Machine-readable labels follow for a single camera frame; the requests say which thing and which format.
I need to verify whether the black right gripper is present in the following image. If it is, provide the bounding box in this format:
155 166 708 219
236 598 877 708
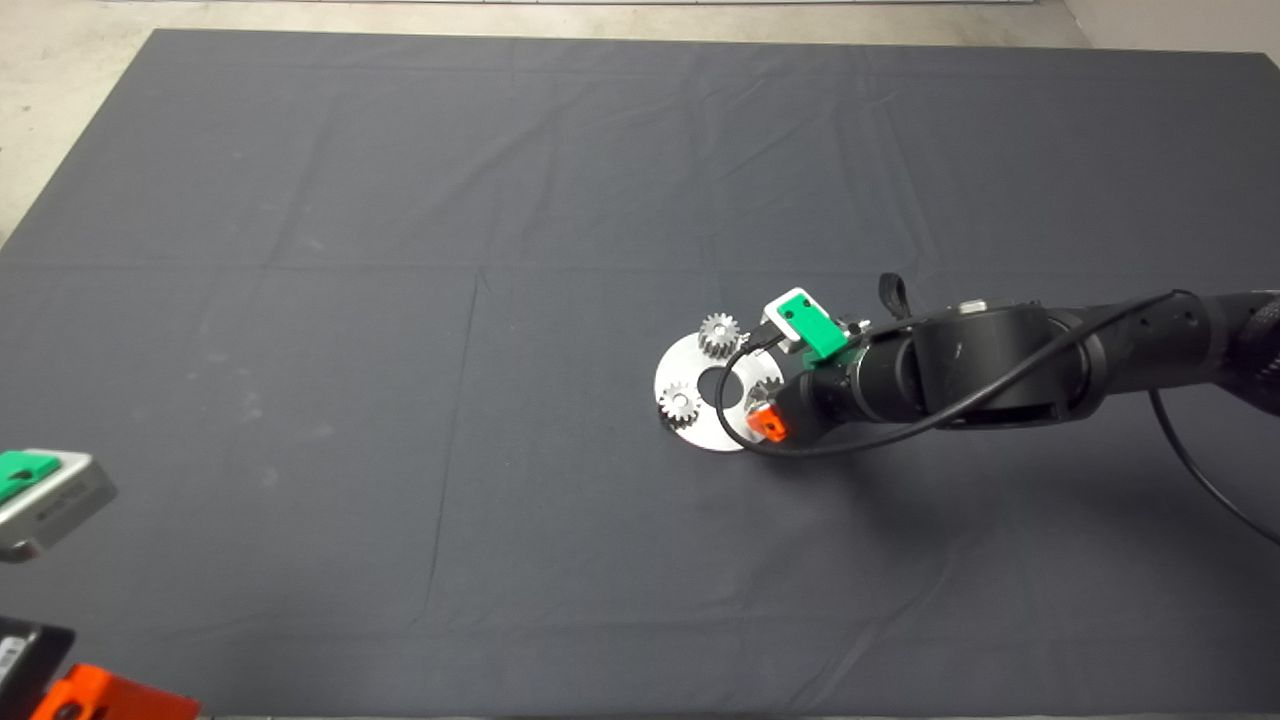
747 335 916 443

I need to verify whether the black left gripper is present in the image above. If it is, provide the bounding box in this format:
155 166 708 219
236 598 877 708
0 618 201 720

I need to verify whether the round metal plate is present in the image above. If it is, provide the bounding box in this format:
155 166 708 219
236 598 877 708
654 333 786 453

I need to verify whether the dark grey table cloth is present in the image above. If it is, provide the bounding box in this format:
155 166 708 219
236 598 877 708
0 28 1280 717

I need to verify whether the black right camera cable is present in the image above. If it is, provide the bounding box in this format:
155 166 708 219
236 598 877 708
714 290 1280 546

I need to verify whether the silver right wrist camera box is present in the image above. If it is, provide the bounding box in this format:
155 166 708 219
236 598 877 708
762 288 813 353

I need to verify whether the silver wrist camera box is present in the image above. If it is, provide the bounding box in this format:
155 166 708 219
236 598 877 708
762 288 813 353
0 450 118 563

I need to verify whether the green right camera mount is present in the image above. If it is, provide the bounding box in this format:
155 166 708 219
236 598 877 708
775 288 853 365

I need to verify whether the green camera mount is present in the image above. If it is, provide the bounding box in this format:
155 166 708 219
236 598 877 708
775 288 853 365
0 452 61 504

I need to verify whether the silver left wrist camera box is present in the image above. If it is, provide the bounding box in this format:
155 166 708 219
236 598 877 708
0 450 118 563

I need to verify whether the green left camera mount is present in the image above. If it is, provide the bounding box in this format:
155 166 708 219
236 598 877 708
0 452 61 504

